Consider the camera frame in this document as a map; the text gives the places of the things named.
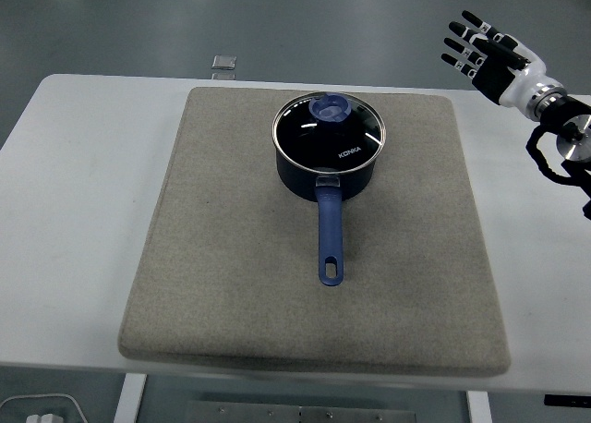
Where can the small white blocks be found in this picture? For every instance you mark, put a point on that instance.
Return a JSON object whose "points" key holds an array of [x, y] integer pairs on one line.
{"points": [[44, 418]]}

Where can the black flat bar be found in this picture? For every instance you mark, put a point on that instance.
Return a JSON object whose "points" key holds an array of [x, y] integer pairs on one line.
{"points": [[568, 400]]}

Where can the glass lid with blue knob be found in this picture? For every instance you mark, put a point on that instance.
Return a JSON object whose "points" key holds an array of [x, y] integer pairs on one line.
{"points": [[323, 134]]}

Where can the grey metal plate with screws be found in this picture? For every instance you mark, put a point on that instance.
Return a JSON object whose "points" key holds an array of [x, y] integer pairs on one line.
{"points": [[300, 413]]}

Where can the white table leg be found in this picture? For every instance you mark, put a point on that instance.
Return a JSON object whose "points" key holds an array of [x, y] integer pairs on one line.
{"points": [[478, 407], [130, 397]]}

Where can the small silver floor plate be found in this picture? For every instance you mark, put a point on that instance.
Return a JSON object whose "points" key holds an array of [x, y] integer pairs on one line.
{"points": [[224, 61], [223, 76]]}

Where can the beige fabric mat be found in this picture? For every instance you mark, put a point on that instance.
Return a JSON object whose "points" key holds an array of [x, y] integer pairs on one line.
{"points": [[231, 257]]}

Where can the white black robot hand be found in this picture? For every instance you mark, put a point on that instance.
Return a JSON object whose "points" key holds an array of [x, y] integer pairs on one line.
{"points": [[496, 69]]}

